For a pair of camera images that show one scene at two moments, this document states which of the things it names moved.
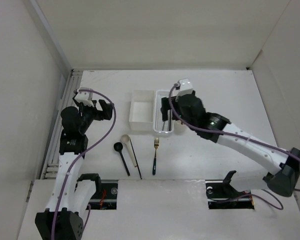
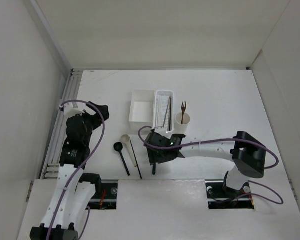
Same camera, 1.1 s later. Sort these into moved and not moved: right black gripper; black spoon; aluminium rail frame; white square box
Moved: right black gripper
Not moved: black spoon; aluminium rail frame; white square box
